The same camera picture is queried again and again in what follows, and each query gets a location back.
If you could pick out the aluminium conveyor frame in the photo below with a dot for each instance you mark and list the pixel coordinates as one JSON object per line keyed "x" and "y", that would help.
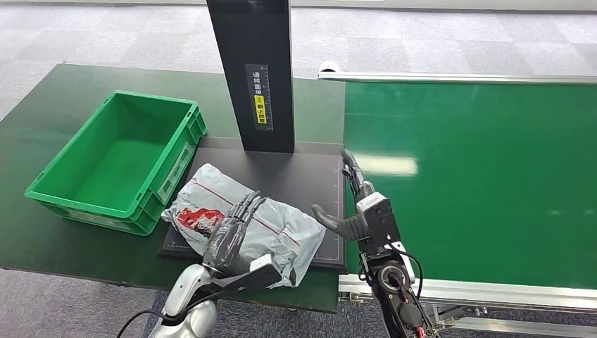
{"x": 420, "y": 77}

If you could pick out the black and yellow label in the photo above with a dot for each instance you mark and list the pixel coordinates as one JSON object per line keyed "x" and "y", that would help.
{"x": 259, "y": 98}

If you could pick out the dark green table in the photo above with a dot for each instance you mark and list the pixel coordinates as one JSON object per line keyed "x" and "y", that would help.
{"x": 46, "y": 116}

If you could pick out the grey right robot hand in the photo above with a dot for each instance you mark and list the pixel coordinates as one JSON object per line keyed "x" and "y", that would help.
{"x": 347, "y": 227}

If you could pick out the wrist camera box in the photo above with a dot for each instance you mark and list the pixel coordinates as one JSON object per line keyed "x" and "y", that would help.
{"x": 380, "y": 219}
{"x": 254, "y": 277}

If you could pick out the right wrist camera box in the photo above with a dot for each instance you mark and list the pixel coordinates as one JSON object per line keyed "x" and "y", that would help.
{"x": 380, "y": 219}

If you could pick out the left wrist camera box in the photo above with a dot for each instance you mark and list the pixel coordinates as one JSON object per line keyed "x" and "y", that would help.
{"x": 254, "y": 277}

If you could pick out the green plastic crate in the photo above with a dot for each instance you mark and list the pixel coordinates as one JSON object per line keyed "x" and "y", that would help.
{"x": 116, "y": 168}

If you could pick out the black inbound scanner machine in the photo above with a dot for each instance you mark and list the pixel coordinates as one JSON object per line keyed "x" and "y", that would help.
{"x": 261, "y": 93}

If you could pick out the grey plastic mailer package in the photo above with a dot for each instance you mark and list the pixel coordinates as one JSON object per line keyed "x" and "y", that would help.
{"x": 280, "y": 228}

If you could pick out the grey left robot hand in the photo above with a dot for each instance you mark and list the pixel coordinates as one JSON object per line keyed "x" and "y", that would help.
{"x": 226, "y": 242}

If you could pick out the green conveyor belt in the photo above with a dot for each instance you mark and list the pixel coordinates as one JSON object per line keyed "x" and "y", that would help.
{"x": 513, "y": 186}

